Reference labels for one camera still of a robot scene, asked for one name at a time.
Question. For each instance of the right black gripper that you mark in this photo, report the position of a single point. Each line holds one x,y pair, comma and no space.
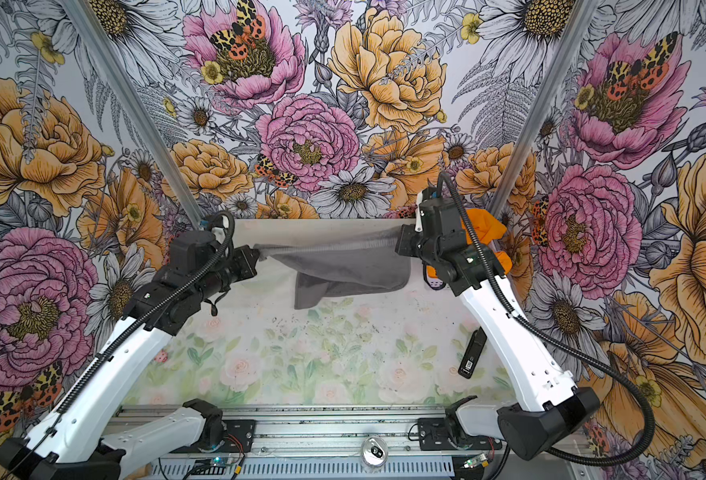
407,233

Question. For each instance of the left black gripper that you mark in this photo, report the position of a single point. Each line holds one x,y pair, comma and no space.
242,255

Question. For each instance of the grey terry towel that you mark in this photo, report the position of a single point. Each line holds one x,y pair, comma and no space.
362,264

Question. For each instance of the lilac perforated plastic basket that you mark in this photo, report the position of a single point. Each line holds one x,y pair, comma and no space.
431,279

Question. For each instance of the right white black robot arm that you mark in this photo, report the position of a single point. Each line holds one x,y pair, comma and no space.
549,406

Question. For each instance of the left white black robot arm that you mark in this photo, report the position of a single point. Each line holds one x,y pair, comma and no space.
69,442

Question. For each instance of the black tag with label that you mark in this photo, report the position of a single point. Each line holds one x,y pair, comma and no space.
472,353

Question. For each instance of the right green circuit board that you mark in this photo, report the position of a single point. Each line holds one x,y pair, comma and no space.
478,461

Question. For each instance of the orange garment with drawstring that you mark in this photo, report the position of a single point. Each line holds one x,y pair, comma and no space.
486,226

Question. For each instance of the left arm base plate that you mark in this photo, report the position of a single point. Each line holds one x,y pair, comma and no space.
227,436

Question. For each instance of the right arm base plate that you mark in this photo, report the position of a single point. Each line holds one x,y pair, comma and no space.
441,434

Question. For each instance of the aluminium rail frame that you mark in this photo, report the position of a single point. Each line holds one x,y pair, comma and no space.
314,442

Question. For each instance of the right aluminium corner post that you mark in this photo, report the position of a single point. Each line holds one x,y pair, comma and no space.
568,48

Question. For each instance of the aluminium corner post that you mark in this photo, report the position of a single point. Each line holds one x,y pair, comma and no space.
568,48
88,26

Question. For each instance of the left aluminium corner post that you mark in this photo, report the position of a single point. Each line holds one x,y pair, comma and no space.
88,26

